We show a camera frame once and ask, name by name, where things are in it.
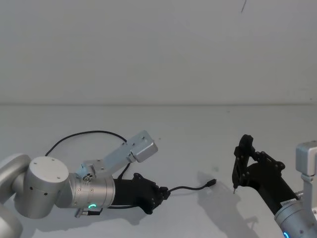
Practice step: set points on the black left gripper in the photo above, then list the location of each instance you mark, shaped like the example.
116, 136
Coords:
135, 192

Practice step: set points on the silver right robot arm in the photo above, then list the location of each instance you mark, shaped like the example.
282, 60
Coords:
294, 218

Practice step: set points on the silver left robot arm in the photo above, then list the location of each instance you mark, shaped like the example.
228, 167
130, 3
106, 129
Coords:
47, 178

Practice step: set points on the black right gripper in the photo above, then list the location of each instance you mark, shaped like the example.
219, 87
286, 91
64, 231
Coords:
267, 183

